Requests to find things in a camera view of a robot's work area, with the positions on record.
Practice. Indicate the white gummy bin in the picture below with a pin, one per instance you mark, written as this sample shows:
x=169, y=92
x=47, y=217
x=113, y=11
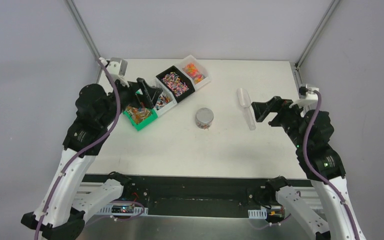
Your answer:
x=194, y=71

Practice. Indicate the white lollipop bin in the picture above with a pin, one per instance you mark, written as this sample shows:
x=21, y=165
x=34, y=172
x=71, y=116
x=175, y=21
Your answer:
x=166, y=100

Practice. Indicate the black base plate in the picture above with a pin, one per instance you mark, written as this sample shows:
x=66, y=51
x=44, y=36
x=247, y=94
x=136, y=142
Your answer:
x=216, y=197

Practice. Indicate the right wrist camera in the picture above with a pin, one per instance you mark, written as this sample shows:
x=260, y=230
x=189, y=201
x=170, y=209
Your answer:
x=307, y=96

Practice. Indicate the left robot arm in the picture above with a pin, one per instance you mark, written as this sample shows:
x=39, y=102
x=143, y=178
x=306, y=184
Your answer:
x=60, y=216

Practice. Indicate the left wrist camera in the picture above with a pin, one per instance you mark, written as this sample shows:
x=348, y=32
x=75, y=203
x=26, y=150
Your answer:
x=116, y=68

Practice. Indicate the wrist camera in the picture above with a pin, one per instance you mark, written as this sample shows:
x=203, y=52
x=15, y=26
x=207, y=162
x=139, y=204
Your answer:
x=116, y=68
x=307, y=96

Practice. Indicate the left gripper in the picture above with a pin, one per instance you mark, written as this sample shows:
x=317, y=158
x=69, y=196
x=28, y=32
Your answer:
x=137, y=88

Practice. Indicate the green candy bin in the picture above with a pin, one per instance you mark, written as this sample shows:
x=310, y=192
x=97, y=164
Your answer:
x=140, y=117

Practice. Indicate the clear plastic scoop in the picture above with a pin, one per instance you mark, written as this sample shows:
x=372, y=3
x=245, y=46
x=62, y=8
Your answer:
x=245, y=103

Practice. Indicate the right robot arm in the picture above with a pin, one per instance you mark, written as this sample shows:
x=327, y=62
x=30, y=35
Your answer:
x=321, y=164

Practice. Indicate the black lollipop bin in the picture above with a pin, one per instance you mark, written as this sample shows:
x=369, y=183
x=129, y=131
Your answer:
x=177, y=83

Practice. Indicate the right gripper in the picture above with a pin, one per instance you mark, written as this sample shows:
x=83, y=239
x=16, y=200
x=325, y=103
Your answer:
x=261, y=109

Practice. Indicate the clear plastic jar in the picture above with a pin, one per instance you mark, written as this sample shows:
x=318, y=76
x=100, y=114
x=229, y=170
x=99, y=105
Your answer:
x=203, y=124

